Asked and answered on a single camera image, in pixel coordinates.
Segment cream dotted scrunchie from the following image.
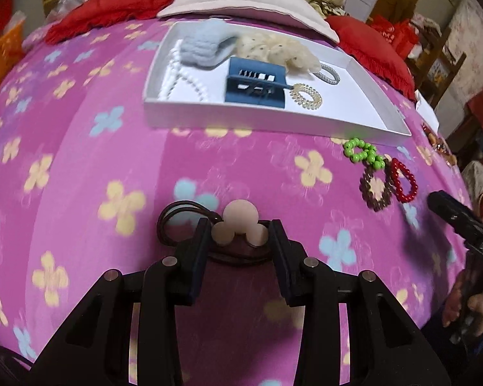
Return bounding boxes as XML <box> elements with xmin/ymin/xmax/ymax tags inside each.
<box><xmin>235</xmin><ymin>32</ymin><xmax>320</xmax><ymax>76</ymax></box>

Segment red ruffled cushion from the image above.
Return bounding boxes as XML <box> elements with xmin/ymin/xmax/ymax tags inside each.
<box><xmin>44</xmin><ymin>0</ymin><xmax>200</xmax><ymax>45</ymax></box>

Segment grey coil hair tie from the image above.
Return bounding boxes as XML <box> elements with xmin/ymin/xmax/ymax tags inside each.
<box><xmin>314</xmin><ymin>62</ymin><xmax>342</xmax><ymax>86</ymax></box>

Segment red bead bracelet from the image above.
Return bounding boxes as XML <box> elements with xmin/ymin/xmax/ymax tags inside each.
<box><xmin>390</xmin><ymin>158</ymin><xmax>418</xmax><ymax>204</ymax></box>

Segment white pearl necklace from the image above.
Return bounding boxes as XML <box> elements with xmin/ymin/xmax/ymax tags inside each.
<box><xmin>158</xmin><ymin>39</ymin><xmax>210</xmax><ymax>103</ymax></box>

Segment blue hair clip card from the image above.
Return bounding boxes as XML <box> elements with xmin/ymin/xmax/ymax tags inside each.
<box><xmin>224</xmin><ymin>57</ymin><xmax>287</xmax><ymax>109</ymax></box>

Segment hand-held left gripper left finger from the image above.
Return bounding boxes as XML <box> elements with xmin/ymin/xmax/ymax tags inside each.
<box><xmin>31</xmin><ymin>218</ymin><xmax>214</xmax><ymax>386</ymax></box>

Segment orange plastic basket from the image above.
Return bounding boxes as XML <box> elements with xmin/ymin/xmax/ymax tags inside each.
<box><xmin>0</xmin><ymin>20</ymin><xmax>26</xmax><ymax>105</ymax></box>

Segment gold spiral hair tie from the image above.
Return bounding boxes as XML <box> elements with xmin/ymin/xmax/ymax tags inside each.
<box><xmin>289</xmin><ymin>84</ymin><xmax>324</xmax><ymax>110</ymax></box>

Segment green bead bracelet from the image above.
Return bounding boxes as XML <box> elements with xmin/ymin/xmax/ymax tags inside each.
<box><xmin>343</xmin><ymin>138</ymin><xmax>386</xmax><ymax>170</ymax></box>

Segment person's right hand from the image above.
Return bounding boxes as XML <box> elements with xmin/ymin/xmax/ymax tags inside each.
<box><xmin>442</xmin><ymin>267</ymin><xmax>483</xmax><ymax>340</ymax></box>

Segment white cardboard box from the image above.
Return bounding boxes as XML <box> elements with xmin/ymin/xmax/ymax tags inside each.
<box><xmin>144</xmin><ymin>21</ymin><xmax>412</xmax><ymax>147</ymax></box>

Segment wooden chair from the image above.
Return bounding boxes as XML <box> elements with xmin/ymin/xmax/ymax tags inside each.
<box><xmin>406</xmin><ymin>28</ymin><xmax>468</xmax><ymax>109</ymax></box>

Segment brown bead bracelet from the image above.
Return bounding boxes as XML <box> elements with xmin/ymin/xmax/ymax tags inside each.
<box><xmin>360</xmin><ymin>160</ymin><xmax>395</xmax><ymax>212</ymax></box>

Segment brown bead jewelry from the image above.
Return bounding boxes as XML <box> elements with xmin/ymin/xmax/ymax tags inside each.
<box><xmin>421</xmin><ymin>123</ymin><xmax>460</xmax><ymax>170</ymax></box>

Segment brown hair tie beige balls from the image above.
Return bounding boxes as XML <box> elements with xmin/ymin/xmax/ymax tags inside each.
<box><xmin>157</xmin><ymin>200</ymin><xmax>273</xmax><ymax>268</ymax></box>

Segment light blue scrunchie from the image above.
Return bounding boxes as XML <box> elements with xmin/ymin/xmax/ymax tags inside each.
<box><xmin>176</xmin><ymin>20</ymin><xmax>238</xmax><ymax>69</ymax></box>

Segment red gift bags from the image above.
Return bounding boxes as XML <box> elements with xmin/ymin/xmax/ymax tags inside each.
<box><xmin>368</xmin><ymin>14</ymin><xmax>421</xmax><ymax>59</ymax></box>

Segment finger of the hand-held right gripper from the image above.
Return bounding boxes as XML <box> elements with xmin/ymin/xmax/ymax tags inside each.
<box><xmin>428</xmin><ymin>191</ymin><xmax>481</xmax><ymax>244</ymax></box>

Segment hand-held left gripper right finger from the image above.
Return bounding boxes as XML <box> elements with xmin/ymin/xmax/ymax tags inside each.
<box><xmin>269</xmin><ymin>219</ymin><xmax>453</xmax><ymax>386</ymax></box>

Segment red fringed cushion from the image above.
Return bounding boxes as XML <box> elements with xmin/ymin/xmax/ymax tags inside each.
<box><xmin>325</xmin><ymin>15</ymin><xmax>417</xmax><ymax>101</ymax></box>

